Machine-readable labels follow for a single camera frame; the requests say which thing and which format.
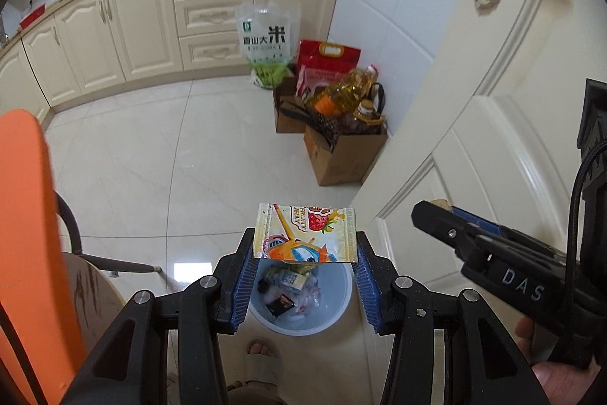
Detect small cooking oil bottle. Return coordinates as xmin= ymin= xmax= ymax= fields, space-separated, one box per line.
xmin=339 ymin=99 xmax=387 ymax=135

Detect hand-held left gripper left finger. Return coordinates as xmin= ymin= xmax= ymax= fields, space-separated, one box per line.
xmin=59 ymin=229 xmax=259 ymax=405

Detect large cooking oil bottle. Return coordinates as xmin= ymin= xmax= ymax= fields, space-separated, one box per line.
xmin=306 ymin=68 xmax=380 ymax=118

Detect black wrapper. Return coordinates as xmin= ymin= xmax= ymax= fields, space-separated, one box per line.
xmin=266 ymin=295 xmax=297 ymax=317

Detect blue and yellow drink carton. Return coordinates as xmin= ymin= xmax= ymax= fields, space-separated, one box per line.
xmin=263 ymin=267 xmax=309 ymax=292

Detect clear and green rice bag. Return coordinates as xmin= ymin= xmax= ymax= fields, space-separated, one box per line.
xmin=236 ymin=2 xmax=302 ymax=88

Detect clear plastic bag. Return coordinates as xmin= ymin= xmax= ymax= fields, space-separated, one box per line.
xmin=291 ymin=277 xmax=328 ymax=313

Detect small cardboard box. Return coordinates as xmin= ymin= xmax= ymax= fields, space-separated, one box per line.
xmin=272 ymin=75 xmax=314 ymax=134

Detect beige slipper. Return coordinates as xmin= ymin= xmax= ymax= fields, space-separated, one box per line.
xmin=239 ymin=353 xmax=285 ymax=405

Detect large cardboard box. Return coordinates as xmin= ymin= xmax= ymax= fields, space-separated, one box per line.
xmin=303 ymin=120 xmax=390 ymax=188

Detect cream base kitchen cabinets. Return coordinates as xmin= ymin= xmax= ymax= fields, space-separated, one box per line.
xmin=0 ymin=0 xmax=349 ymax=112

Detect red basin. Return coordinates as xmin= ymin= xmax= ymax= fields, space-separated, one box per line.
xmin=19 ymin=5 xmax=47 ymax=31

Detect yellow printed snack wrapper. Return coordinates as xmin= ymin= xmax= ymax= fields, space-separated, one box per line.
xmin=253 ymin=202 xmax=357 ymax=266

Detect wooden chair black frame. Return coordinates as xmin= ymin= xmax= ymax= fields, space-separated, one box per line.
xmin=54 ymin=191 xmax=164 ymax=342

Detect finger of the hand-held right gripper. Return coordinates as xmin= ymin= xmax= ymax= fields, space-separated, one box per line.
xmin=410 ymin=200 xmax=494 ymax=266
xmin=450 ymin=205 xmax=565 ymax=266

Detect right hand-held gripper cable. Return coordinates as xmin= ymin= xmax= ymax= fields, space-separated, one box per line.
xmin=560 ymin=146 xmax=601 ymax=353

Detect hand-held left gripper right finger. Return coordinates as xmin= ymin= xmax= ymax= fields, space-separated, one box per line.
xmin=353 ymin=230 xmax=546 ymax=405

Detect person's right hand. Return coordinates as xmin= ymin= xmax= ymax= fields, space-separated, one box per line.
xmin=514 ymin=317 xmax=603 ymax=405

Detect cream door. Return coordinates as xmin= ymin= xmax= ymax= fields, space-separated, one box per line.
xmin=351 ymin=0 xmax=607 ymax=339

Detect red handled bag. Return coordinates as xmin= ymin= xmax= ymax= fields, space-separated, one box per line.
xmin=295 ymin=39 xmax=361 ymax=97

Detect light blue trash bin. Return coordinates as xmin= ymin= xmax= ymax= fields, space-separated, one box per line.
xmin=247 ymin=260 xmax=354 ymax=337

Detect person's foot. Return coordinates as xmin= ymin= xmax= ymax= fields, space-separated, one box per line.
xmin=226 ymin=339 xmax=285 ymax=361

